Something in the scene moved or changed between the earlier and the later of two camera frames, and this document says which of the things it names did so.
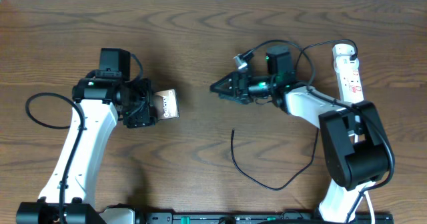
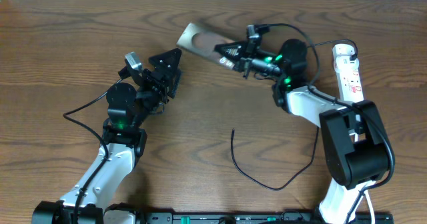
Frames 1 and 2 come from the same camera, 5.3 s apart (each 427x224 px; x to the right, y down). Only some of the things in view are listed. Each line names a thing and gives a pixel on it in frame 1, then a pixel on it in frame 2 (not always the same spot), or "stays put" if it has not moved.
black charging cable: [316, 131] stays put
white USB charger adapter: [343, 49] stays put
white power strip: [351, 84] stays put
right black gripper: [243, 94] → [243, 54]
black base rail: [245, 218] stays put
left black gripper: [143, 105] → [155, 83]
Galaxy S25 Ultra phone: [166, 105] → [199, 41]
